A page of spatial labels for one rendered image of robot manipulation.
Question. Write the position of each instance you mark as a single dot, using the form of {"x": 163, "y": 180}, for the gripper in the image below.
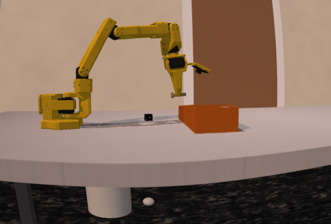
{"x": 174, "y": 60}

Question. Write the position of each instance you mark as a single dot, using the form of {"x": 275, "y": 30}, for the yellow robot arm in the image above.
{"x": 54, "y": 106}

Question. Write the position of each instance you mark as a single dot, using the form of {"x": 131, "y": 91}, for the orange labelled storage bins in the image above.
{"x": 209, "y": 118}

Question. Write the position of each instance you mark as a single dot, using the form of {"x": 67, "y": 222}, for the black die with white pips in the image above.
{"x": 148, "y": 117}

